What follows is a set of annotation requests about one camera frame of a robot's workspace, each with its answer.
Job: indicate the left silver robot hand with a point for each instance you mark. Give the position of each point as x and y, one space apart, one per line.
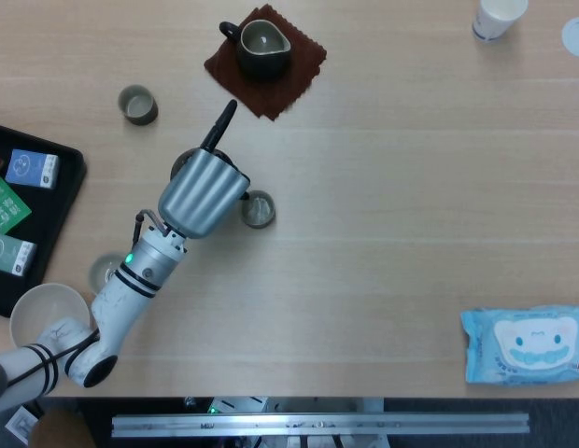
201 196

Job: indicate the black cast iron teapot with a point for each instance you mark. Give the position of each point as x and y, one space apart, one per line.
177 165

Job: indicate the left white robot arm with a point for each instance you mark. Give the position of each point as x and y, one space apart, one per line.
126 298

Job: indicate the teapot lid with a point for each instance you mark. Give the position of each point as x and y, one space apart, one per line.
100 270

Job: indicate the brown folded tea cloth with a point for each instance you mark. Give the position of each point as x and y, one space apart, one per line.
280 100

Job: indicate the black tray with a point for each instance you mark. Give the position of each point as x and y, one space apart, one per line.
60 196

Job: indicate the blue and white tea box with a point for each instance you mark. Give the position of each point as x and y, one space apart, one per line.
30 168

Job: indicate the green tea packet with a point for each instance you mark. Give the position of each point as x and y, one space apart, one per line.
7 207

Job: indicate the large beige bowl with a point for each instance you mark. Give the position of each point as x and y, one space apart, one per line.
42 308

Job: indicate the teal and white tea box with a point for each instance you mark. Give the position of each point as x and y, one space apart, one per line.
9 254

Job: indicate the orange stool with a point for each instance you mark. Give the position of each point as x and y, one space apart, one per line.
60 431

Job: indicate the white floor socket box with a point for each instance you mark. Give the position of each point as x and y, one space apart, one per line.
23 427

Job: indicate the white paper cup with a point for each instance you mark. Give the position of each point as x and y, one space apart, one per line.
492 25

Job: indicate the blue wet wipes pack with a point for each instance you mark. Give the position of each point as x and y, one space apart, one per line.
527 345

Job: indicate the white round plastic lid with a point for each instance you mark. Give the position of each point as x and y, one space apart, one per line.
578 37

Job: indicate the aluminium profile rail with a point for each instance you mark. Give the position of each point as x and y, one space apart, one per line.
317 424

